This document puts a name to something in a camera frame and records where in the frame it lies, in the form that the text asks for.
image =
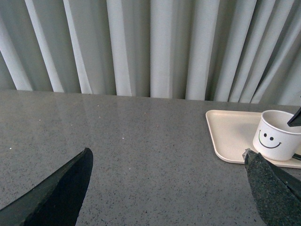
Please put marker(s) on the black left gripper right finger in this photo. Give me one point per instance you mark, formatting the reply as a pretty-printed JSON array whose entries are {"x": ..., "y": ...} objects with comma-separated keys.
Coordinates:
[{"x": 277, "y": 193}]

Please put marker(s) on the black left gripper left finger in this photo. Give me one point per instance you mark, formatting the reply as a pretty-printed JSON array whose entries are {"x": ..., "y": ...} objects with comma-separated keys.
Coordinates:
[{"x": 57, "y": 200}]

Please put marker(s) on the white smiley mug black handle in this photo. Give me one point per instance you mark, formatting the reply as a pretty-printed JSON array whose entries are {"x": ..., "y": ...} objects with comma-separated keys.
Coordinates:
[{"x": 274, "y": 138}]

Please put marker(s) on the cream rectangular plastic tray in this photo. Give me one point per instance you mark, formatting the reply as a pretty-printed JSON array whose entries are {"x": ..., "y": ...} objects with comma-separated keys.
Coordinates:
[{"x": 232, "y": 132}]

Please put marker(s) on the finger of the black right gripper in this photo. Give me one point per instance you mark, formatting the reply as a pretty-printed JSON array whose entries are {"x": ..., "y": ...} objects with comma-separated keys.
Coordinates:
[{"x": 295, "y": 121}]

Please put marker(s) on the grey-white pleated curtain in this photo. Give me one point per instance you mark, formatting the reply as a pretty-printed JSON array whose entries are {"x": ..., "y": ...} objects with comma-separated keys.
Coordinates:
[{"x": 246, "y": 51}]

